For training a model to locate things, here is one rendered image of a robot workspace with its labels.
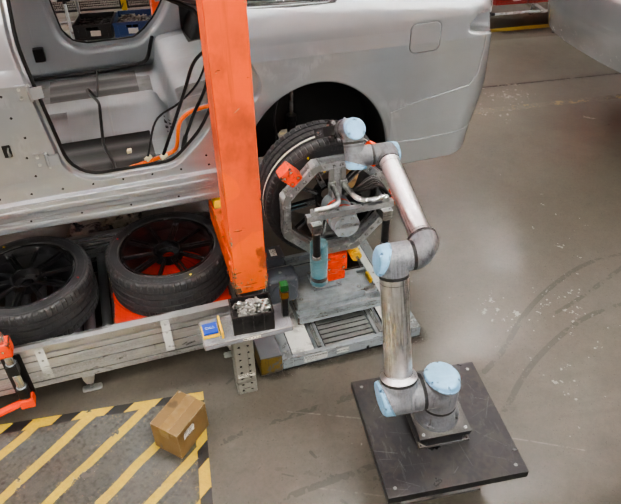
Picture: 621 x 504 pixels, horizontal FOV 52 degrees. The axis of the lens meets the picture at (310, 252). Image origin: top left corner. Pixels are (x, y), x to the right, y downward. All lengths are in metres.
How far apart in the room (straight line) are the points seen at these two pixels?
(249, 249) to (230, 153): 0.52
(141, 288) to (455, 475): 1.73
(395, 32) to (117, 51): 2.25
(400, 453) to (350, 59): 1.85
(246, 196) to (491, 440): 1.49
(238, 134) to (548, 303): 2.23
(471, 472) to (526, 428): 0.65
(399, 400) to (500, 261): 1.87
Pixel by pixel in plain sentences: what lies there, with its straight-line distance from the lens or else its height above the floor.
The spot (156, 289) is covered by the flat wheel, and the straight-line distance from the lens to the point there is 3.30.
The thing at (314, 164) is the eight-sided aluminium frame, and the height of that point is 1.12.
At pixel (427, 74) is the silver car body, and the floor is 1.27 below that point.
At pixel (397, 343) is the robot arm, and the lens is 2.50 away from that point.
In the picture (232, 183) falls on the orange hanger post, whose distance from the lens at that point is 2.75.
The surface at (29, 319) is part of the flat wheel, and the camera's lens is 3.36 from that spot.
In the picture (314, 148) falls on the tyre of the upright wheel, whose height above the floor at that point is 1.16.
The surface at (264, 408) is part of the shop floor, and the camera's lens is 3.33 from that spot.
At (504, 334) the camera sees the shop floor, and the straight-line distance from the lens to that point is 3.79.
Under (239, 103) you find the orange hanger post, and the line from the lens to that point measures 2.58.
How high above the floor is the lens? 2.66
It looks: 39 degrees down
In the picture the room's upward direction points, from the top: 1 degrees counter-clockwise
